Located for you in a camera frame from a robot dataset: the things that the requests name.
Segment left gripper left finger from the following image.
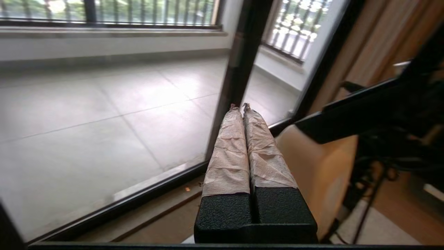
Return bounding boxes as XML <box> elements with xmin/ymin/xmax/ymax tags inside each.
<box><xmin>194</xmin><ymin>103</ymin><xmax>253</xmax><ymax>243</ymax></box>

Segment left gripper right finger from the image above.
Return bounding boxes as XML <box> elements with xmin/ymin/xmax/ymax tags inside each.
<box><xmin>242</xmin><ymin>103</ymin><xmax>318</xmax><ymax>225</ymax></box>

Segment glass sliding door with handle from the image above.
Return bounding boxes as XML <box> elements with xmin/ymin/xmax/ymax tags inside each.
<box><xmin>0</xmin><ymin>0</ymin><xmax>275</xmax><ymax>245</ymax></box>

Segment beige rounded furniture piece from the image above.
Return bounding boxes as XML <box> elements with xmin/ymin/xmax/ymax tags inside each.
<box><xmin>276</xmin><ymin>124</ymin><xmax>359</xmax><ymax>241</ymax></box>

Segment light grey floor mat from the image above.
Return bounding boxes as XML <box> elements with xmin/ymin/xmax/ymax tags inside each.
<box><xmin>328</xmin><ymin>200</ymin><xmax>422</xmax><ymax>245</ymax></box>

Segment short stone window sill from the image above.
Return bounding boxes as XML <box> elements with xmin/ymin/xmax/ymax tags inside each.
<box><xmin>257</xmin><ymin>45</ymin><xmax>306</xmax><ymax>74</ymax></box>

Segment black framed glass door panel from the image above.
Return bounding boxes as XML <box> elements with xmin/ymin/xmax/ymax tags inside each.
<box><xmin>239</xmin><ymin>0</ymin><xmax>366</xmax><ymax>138</ymax></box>

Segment brown drape curtain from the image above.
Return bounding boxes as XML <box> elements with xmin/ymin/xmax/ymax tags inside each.
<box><xmin>308</xmin><ymin>0</ymin><xmax>444</xmax><ymax>113</ymax></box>

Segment black balcony railing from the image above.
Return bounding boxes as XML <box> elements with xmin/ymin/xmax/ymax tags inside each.
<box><xmin>0</xmin><ymin>0</ymin><xmax>223</xmax><ymax>30</ymax></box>

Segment long stone window sill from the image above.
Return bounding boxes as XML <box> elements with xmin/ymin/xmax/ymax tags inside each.
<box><xmin>0</xmin><ymin>27</ymin><xmax>229</xmax><ymax>39</ymax></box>

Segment black window frame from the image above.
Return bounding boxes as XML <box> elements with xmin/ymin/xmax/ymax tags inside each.
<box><xmin>0</xmin><ymin>0</ymin><xmax>223</xmax><ymax>30</ymax></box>

